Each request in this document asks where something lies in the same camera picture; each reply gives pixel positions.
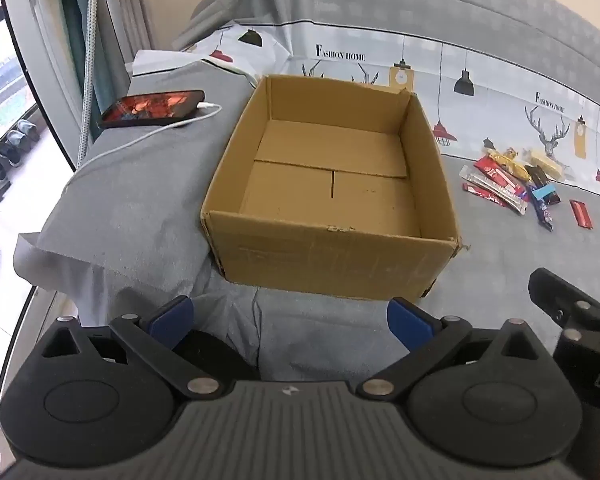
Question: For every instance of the purple snack packet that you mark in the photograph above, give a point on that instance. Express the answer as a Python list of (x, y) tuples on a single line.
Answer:
[(542, 212)]

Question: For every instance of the dark brown snack bar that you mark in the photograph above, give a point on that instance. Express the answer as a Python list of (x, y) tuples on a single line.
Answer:
[(539, 176)]

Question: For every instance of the white door frame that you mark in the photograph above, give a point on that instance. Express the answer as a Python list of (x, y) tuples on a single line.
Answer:
[(45, 60)]

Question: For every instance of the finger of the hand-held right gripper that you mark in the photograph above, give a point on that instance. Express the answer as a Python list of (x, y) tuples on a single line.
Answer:
[(555, 292)]

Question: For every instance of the red white stick packet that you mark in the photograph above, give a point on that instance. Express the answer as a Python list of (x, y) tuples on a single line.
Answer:
[(495, 182), (495, 200)]

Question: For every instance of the printed grey duvet cover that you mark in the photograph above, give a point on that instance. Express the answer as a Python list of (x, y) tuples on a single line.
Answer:
[(480, 20)]

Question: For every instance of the grey bed sheet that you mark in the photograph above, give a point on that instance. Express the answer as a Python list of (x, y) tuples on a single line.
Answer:
[(145, 200)]

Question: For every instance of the brown cardboard box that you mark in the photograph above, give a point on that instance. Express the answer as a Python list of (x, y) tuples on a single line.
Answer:
[(330, 260)]

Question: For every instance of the grey pleated curtain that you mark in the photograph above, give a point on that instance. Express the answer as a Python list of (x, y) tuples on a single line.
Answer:
[(125, 20)]

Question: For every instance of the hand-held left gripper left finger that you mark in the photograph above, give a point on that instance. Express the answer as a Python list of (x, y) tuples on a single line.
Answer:
[(172, 317)]

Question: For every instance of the black smartphone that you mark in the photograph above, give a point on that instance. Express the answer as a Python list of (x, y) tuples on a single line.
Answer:
[(150, 107)]

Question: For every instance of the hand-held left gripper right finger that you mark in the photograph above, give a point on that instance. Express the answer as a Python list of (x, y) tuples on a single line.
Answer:
[(407, 322)]

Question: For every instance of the small red snack packet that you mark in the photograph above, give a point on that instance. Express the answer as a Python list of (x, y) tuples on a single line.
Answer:
[(581, 214)]

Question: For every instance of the teal curtain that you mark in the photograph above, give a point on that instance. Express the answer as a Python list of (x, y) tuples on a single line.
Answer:
[(72, 0)]

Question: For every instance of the gold candy packet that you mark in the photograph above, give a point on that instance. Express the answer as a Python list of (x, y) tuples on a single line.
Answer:
[(507, 159)]

